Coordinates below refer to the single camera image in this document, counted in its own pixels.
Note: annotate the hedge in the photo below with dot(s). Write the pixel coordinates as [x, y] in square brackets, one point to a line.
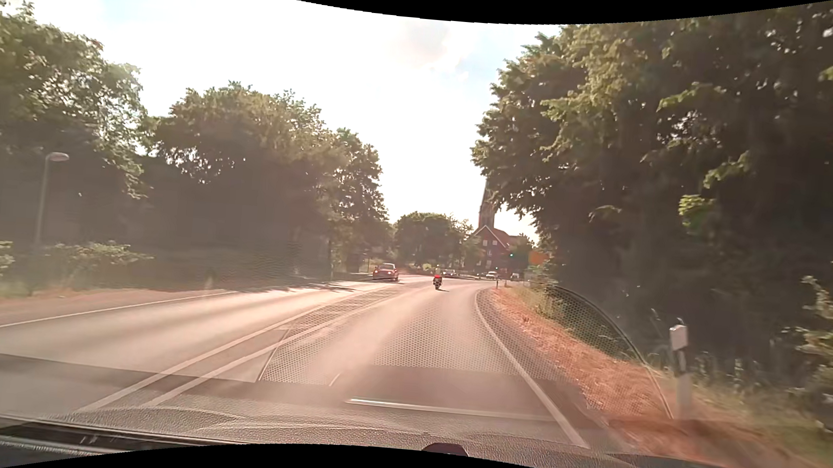
[23, 256]

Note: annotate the person on motorcycle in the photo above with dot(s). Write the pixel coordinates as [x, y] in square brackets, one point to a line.
[437, 279]

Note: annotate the row of trees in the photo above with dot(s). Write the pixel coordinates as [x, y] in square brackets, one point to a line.
[693, 175]
[166, 167]

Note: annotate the church tower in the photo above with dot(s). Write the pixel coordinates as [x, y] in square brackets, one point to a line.
[487, 210]

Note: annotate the red brick building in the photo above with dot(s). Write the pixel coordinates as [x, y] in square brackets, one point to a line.
[494, 248]

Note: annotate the red car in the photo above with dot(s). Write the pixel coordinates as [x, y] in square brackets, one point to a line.
[385, 271]

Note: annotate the grey lamp post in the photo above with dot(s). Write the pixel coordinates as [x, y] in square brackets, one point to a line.
[42, 201]

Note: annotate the tree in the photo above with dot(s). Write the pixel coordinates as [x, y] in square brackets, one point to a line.
[427, 239]

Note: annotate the grey asphalt road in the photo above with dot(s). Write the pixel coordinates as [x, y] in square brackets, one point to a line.
[423, 332]

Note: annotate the dry grass verge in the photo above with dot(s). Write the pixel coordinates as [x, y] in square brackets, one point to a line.
[600, 370]

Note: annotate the white marker post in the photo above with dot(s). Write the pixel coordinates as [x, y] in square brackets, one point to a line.
[679, 362]

